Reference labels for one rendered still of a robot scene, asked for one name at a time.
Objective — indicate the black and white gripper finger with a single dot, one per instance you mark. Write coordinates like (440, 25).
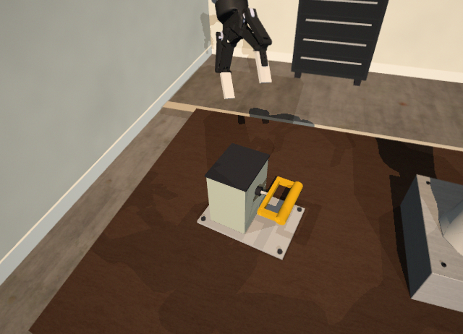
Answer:
(259, 40)
(224, 55)

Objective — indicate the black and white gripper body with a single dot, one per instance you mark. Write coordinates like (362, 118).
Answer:
(231, 11)

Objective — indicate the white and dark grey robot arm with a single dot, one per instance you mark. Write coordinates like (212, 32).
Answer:
(452, 226)

